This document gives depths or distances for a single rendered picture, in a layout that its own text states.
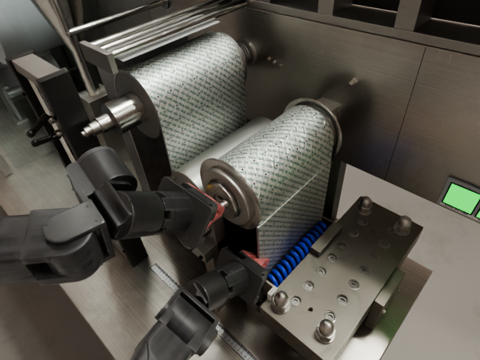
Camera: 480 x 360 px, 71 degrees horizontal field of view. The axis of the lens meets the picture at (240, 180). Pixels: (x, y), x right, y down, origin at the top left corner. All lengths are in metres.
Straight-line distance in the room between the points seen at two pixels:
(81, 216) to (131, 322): 0.54
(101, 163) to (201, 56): 0.36
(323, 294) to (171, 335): 0.35
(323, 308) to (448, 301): 1.41
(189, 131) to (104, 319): 0.50
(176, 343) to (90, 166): 0.25
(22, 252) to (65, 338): 1.68
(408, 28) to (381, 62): 0.07
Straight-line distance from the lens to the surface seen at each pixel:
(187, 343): 0.52
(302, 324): 0.71
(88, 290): 1.00
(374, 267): 0.80
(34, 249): 0.39
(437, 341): 1.97
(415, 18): 0.66
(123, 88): 0.74
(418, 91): 0.69
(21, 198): 1.36
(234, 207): 0.56
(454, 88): 0.67
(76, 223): 0.39
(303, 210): 0.74
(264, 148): 0.59
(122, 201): 0.41
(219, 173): 0.56
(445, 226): 2.41
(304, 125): 0.66
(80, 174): 0.46
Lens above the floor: 1.67
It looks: 43 degrees down
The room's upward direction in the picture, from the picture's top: 5 degrees counter-clockwise
